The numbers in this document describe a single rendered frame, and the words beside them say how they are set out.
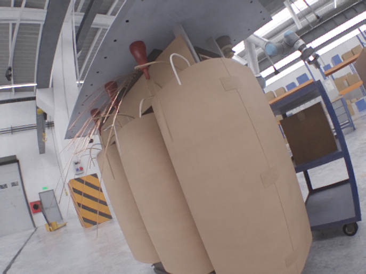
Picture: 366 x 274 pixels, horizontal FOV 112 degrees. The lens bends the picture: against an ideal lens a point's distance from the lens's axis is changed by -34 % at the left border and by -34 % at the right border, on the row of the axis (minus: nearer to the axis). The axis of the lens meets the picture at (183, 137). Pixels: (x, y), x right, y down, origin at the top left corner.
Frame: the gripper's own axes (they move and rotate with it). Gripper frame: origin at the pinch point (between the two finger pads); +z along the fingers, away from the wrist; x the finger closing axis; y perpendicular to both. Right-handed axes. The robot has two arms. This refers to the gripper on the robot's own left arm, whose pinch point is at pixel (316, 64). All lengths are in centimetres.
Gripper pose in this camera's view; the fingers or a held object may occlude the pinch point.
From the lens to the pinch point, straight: 149.1
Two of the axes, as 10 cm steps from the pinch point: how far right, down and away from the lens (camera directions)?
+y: -7.4, 1.6, -6.6
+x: 5.1, -5.1, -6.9
